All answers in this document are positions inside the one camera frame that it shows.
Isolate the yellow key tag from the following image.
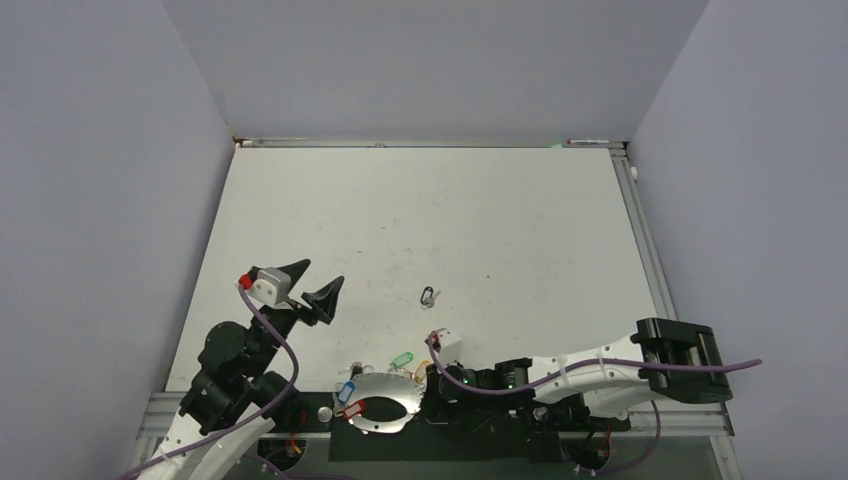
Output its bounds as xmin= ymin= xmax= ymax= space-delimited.
xmin=412 ymin=360 xmax=431 ymax=383

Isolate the green key tag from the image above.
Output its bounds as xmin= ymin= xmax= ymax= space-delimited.
xmin=390 ymin=351 xmax=414 ymax=369

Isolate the blue key tag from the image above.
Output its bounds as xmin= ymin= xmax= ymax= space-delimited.
xmin=336 ymin=381 xmax=356 ymax=405

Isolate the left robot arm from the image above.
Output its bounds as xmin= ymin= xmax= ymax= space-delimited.
xmin=123 ymin=259 xmax=344 ymax=479

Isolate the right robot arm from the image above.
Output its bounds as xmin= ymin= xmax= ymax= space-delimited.
xmin=425 ymin=318 xmax=733 ymax=428

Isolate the small key with black tag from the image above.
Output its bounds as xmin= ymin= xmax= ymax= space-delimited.
xmin=420 ymin=286 xmax=441 ymax=310

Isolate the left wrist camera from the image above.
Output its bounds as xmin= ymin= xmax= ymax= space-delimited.
xmin=247 ymin=268 xmax=292 ymax=309

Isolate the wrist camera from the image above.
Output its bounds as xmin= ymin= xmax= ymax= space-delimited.
xmin=247 ymin=268 xmax=292 ymax=309
xmin=428 ymin=328 xmax=461 ymax=366

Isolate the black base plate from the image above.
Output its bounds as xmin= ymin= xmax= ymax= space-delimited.
xmin=257 ymin=394 xmax=631 ymax=469

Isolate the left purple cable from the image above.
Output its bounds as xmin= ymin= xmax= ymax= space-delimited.
xmin=115 ymin=281 xmax=359 ymax=480

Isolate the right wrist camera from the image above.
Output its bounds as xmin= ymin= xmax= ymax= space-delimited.
xmin=428 ymin=328 xmax=461 ymax=366

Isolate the back aluminium rail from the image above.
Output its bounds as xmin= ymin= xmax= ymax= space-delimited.
xmin=234 ymin=138 xmax=626 ymax=150

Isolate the aluminium rail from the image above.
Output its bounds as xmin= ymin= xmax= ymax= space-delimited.
xmin=610 ymin=150 xmax=678 ymax=320
xmin=234 ymin=138 xmax=626 ymax=150
xmin=135 ymin=390 xmax=735 ymax=440

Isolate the front aluminium rail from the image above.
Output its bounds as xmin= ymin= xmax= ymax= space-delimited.
xmin=135 ymin=390 xmax=735 ymax=440

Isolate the right aluminium rail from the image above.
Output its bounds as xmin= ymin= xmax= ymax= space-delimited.
xmin=610 ymin=150 xmax=678 ymax=320

